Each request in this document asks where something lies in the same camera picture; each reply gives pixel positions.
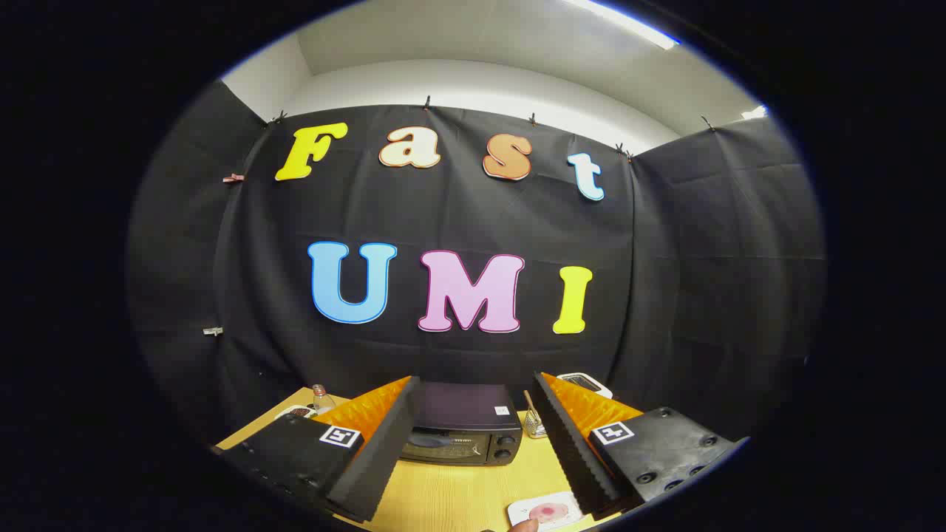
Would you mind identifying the white square tray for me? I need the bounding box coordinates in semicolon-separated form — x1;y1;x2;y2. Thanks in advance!
507;491;585;531

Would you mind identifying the cream pop-up toaster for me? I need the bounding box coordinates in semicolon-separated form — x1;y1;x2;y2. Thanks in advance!
556;372;614;400

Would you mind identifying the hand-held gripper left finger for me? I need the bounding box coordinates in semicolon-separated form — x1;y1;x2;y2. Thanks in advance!
214;375;422;524

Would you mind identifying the black toaster oven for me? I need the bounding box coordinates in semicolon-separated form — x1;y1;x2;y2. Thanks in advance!
399;381;524;466

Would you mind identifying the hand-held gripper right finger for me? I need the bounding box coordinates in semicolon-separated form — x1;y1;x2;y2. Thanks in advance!
532;371;747;521

